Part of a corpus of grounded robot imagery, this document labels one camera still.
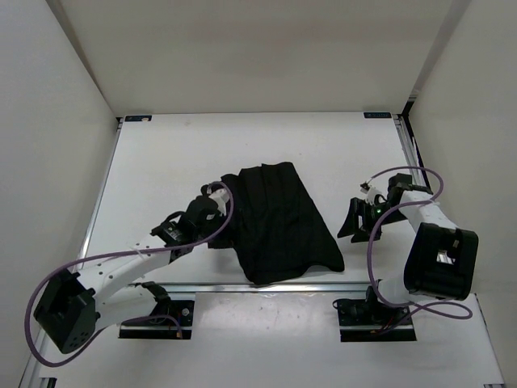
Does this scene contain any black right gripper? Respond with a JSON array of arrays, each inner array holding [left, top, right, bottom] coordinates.
[[336, 196, 407, 243]]

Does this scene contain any black skirt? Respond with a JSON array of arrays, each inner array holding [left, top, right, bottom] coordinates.
[[208, 162, 345, 285]]

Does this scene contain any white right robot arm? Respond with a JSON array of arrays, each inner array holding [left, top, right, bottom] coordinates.
[[334, 173, 479, 324]]

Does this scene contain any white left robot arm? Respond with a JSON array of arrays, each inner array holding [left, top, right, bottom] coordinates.
[[34, 188, 234, 354]]

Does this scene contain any blue right corner label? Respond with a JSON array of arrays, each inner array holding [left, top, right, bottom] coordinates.
[[364, 112, 392, 120]]

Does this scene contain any blue corner label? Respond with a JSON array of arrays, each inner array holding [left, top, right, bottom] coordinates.
[[124, 115, 153, 122], [364, 112, 392, 120]]

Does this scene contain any blue left corner label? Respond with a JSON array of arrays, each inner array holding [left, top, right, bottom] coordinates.
[[124, 115, 153, 122]]

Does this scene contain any white front cover panel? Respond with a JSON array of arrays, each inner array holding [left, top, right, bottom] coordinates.
[[33, 293, 504, 387]]

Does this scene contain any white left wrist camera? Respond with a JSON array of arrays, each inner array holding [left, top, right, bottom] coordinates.
[[201, 182, 229, 216]]

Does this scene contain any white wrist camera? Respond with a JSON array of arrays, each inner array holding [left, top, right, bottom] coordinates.
[[360, 181, 385, 205], [201, 182, 229, 216]]

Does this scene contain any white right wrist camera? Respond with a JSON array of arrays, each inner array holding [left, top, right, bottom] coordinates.
[[360, 181, 385, 205]]

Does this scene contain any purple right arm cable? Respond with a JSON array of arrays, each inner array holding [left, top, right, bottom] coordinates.
[[365, 166, 473, 336]]

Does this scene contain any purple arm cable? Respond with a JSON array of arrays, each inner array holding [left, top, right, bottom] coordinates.
[[23, 181, 235, 368], [365, 166, 473, 336]]

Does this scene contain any aluminium right side rail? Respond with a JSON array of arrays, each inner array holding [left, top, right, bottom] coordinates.
[[397, 96, 464, 293]]

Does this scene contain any aluminium rail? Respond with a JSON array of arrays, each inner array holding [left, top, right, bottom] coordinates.
[[397, 96, 464, 293], [128, 283, 405, 294]]

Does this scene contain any aluminium front rail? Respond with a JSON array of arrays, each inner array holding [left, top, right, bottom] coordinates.
[[128, 283, 405, 294]]

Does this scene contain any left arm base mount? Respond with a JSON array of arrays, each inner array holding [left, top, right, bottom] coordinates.
[[118, 294, 195, 340]]

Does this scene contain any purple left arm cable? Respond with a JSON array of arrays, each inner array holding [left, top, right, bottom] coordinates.
[[23, 181, 235, 368]]

